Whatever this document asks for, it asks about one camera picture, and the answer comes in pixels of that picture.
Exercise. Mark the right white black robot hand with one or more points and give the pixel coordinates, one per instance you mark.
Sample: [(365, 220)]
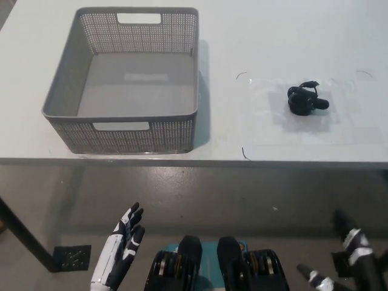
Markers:
[(359, 245)]

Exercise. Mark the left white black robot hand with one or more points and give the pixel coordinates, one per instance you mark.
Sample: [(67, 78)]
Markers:
[(116, 254)]

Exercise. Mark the black metal table leg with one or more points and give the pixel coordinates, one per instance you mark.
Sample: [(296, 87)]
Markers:
[(27, 233)]

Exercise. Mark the grey perforated plastic basket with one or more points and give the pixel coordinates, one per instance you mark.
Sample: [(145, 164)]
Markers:
[(136, 91)]

